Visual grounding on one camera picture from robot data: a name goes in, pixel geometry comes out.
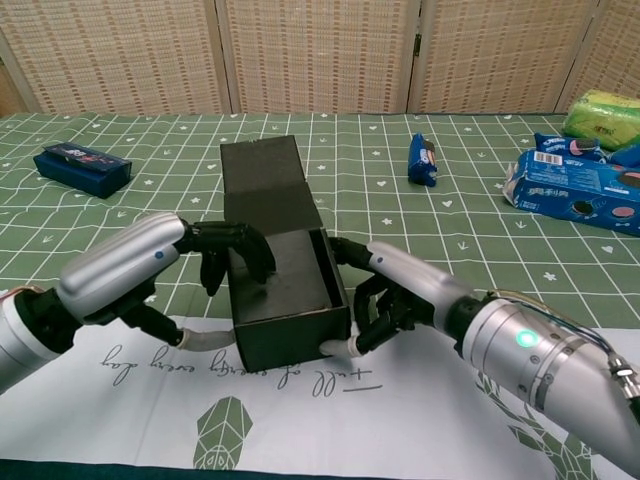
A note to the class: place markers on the dark blue pencil case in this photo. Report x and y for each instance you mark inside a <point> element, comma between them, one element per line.
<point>80,172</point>

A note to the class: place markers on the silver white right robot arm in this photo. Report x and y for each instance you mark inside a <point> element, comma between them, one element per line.
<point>525,370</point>

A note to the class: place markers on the small blue Oreo pack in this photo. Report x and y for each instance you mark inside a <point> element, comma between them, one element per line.
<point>420,160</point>
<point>627,157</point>
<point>555,145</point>

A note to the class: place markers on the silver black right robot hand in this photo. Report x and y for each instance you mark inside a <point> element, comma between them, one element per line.
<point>420,285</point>

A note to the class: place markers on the black paper box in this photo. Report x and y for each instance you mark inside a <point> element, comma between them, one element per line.
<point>280,340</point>

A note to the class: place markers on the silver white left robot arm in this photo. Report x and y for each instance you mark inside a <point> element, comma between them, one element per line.
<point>30,340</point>

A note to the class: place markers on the green checked deer tablecloth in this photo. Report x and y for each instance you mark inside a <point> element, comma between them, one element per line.
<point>425,430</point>

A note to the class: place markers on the green yellow snack bag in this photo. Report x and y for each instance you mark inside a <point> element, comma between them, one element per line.
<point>600,115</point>

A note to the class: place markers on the bamboo folding screen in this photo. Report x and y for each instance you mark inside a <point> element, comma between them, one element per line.
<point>150,50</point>

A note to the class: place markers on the blue Oreo cookie package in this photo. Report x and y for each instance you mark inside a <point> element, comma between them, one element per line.
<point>560,190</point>

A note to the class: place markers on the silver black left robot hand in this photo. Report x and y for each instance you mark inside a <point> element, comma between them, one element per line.
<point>115,265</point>

